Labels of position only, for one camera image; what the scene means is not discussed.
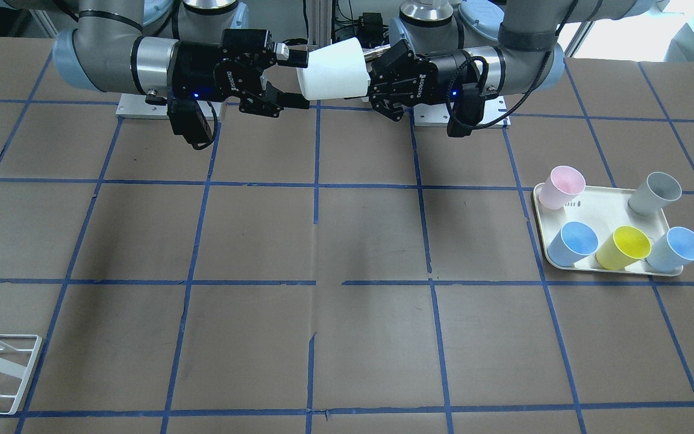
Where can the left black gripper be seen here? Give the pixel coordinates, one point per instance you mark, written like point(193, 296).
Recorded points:
point(445, 70)

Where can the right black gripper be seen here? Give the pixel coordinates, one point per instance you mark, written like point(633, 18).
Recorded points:
point(197, 67)

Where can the cream white cup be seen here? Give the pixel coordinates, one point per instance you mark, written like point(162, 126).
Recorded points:
point(335, 71)

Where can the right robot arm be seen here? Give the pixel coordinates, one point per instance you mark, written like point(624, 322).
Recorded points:
point(172, 52)

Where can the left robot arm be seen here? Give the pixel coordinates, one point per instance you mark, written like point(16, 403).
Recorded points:
point(518, 42)

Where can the pink cup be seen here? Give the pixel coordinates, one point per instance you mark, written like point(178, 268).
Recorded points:
point(563, 185)

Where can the light blue cup far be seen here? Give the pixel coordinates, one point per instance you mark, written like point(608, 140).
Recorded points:
point(575, 241)

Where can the light blue cup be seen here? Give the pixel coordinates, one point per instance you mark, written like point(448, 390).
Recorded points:
point(575, 241)
point(673, 250)

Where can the yellow cup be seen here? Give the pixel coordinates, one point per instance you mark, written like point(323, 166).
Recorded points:
point(625, 246)

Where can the grey cup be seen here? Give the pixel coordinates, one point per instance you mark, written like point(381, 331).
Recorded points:
point(658, 191)

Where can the light blue cup near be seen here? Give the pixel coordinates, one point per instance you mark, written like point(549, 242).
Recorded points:
point(673, 250)

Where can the silver cylinder connector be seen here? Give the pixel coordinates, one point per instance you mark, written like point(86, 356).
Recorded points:
point(372, 54)

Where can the cream plastic tray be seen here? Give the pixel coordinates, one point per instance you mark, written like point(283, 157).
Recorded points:
point(603, 209)

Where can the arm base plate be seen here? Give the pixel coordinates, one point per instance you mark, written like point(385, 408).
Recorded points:
point(437, 115)
point(134, 107)

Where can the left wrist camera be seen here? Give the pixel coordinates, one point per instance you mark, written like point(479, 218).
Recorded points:
point(468, 106)

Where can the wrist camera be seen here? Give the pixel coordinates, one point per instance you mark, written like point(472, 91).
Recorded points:
point(187, 120)
point(468, 106)

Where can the aluminium frame post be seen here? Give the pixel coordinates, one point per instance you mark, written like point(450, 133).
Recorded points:
point(319, 23)

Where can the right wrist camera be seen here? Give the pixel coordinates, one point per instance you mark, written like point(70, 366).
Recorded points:
point(187, 120)

